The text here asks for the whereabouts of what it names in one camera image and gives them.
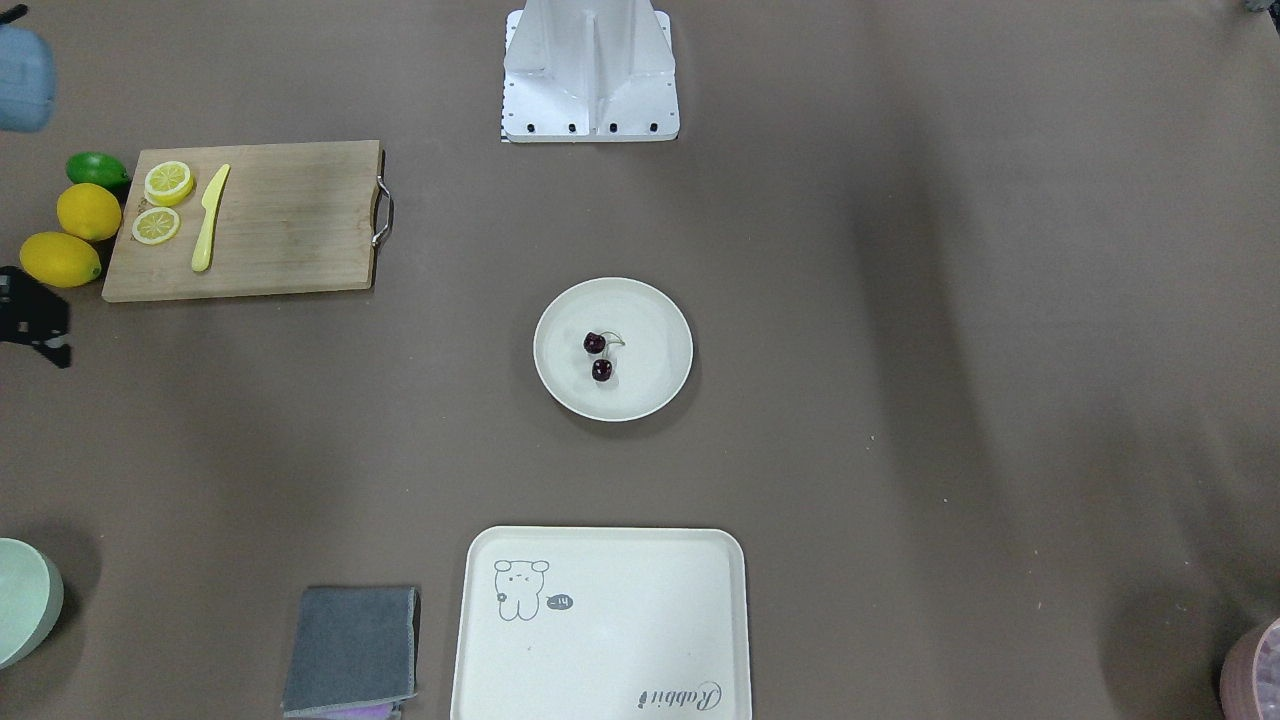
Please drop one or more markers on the white round plate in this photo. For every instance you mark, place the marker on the white round plate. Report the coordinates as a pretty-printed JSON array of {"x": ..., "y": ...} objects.
[{"x": 649, "y": 370}]

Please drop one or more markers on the dark red cherry pair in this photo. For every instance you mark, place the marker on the dark red cherry pair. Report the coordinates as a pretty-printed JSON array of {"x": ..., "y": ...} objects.
[{"x": 599, "y": 345}]

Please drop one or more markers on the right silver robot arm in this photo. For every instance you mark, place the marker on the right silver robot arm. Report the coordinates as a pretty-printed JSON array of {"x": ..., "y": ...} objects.
[{"x": 29, "y": 82}]

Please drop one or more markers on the white rectangular tray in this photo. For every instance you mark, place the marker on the white rectangular tray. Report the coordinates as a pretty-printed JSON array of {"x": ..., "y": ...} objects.
[{"x": 603, "y": 623}]

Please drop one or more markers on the bamboo cutting board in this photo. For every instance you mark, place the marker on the bamboo cutting board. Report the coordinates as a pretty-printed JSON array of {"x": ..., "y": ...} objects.
[{"x": 293, "y": 218}]

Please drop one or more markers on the grey folded cloth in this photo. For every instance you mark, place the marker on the grey folded cloth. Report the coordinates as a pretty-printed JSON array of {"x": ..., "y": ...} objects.
[{"x": 354, "y": 653}]

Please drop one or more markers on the yellow plastic knife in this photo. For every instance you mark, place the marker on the yellow plastic knife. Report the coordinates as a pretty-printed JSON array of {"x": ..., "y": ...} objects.
[{"x": 201, "y": 258}]

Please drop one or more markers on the lemon slice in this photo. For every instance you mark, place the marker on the lemon slice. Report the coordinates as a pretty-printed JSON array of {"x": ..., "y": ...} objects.
[
  {"x": 156, "y": 225},
  {"x": 168, "y": 183}
]

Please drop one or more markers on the yellow lemon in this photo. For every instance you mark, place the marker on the yellow lemon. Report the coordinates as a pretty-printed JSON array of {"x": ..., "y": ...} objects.
[
  {"x": 60, "y": 259},
  {"x": 89, "y": 212}
]

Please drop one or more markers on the green lime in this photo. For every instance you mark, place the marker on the green lime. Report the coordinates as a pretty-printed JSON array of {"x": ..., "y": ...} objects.
[{"x": 90, "y": 167}]

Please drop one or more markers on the mint green bowl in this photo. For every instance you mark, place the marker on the mint green bowl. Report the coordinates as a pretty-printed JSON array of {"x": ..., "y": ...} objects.
[{"x": 32, "y": 594}]

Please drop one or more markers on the pink mixing bowl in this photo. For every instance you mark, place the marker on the pink mixing bowl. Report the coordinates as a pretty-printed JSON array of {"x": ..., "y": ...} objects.
[{"x": 1249, "y": 679}]

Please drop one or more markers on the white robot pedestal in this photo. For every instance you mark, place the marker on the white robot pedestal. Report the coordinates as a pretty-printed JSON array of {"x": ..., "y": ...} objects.
[{"x": 589, "y": 72}]

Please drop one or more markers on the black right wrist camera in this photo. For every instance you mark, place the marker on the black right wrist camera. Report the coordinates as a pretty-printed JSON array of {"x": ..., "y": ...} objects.
[{"x": 33, "y": 316}]

